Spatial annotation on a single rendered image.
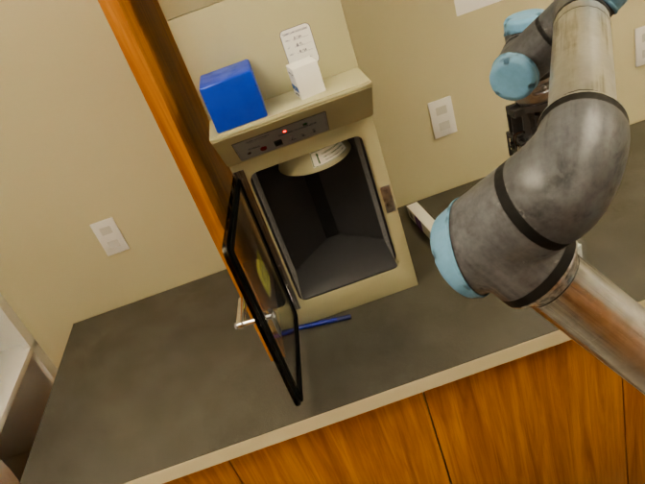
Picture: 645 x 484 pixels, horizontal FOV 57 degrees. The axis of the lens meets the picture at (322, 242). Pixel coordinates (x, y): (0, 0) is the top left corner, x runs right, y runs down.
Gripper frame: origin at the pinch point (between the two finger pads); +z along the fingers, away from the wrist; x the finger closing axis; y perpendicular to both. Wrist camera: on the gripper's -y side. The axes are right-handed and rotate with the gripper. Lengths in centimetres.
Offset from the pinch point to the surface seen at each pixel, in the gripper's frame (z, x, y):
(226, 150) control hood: -27, -11, 59
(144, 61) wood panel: -47, -10, 66
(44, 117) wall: -34, -62, 106
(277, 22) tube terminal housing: -44, -19, 42
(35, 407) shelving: 53, -62, 159
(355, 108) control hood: -25.8, -11.7, 32.8
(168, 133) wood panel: -34, -10, 68
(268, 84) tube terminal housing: -34, -19, 47
